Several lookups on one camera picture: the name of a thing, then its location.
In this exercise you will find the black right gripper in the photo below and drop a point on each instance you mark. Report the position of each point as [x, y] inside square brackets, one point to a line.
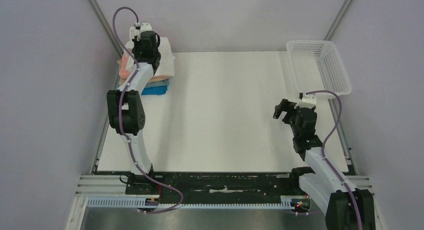
[291, 112]

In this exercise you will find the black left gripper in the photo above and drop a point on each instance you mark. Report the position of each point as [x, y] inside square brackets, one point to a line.
[136, 44]

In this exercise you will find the white t shirt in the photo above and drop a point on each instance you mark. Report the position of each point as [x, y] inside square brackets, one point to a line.
[164, 48]

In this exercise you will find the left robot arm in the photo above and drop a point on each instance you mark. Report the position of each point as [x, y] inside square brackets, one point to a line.
[125, 109]

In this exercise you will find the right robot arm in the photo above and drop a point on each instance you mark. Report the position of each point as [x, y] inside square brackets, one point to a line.
[344, 204]

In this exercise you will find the pink folded t shirt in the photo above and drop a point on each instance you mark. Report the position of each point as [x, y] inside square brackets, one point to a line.
[166, 68]

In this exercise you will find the beige folded t shirt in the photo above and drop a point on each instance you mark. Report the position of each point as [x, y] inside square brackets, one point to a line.
[152, 80]

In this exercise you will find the blue folded t shirt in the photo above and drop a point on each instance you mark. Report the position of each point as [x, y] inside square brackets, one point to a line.
[155, 91]

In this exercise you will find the white plastic basket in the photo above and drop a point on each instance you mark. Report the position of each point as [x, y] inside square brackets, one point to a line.
[316, 65]

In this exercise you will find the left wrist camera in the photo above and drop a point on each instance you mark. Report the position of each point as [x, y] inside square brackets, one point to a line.
[138, 28]

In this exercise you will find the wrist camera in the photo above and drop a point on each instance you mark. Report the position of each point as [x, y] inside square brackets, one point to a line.
[308, 101]
[138, 28]

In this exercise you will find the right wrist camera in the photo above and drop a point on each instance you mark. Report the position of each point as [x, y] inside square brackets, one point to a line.
[308, 101]

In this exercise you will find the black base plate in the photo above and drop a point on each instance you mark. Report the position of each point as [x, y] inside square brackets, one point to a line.
[215, 187]

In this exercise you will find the white cable duct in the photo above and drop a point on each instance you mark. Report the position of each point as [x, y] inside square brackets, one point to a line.
[285, 203]

